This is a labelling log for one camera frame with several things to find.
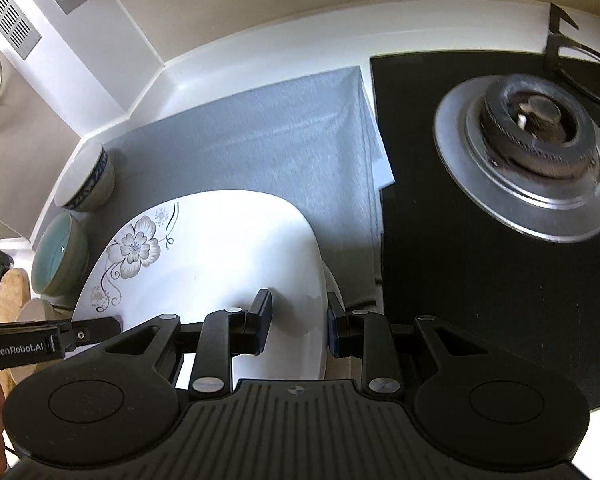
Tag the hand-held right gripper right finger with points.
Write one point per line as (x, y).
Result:
(333, 330)

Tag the celadon green bowl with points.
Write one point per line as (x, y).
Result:
(55, 255)

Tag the plain white plate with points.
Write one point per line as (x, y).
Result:
(336, 285)

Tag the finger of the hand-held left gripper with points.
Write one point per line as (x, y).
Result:
(92, 332)

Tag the black glass gas stove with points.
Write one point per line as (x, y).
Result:
(455, 285)

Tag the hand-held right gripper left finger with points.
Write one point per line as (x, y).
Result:
(264, 322)

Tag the black pot support grate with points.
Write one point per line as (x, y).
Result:
(554, 25)

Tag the white bowl with blue pattern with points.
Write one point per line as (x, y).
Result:
(94, 180)

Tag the round metal gas burner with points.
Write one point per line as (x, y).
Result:
(530, 110)

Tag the grey cloth mat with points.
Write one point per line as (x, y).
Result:
(255, 135)

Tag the wooden cutting board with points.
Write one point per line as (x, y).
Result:
(16, 290)

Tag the white floral plate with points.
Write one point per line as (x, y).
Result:
(205, 260)

